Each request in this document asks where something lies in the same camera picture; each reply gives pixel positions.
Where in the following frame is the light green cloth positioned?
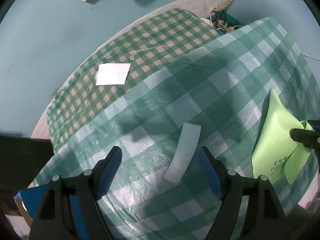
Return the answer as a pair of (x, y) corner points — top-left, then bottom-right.
(251, 89), (312, 184)

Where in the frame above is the white sock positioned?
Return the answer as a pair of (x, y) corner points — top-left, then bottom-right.
(164, 123), (201, 183)

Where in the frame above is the large-check green tablecloth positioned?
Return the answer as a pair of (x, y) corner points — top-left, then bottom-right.
(35, 17), (319, 239)

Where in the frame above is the white paper sheet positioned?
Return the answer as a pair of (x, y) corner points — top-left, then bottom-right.
(96, 63), (131, 86)

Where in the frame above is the blue cardboard box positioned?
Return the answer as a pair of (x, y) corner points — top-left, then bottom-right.
(14, 185), (89, 239)

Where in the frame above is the small-check green tablecloth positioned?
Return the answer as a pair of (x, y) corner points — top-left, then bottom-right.
(46, 8), (222, 153)

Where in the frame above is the teal basket with cables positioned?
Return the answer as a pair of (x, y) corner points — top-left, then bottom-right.
(201, 10), (244, 35)

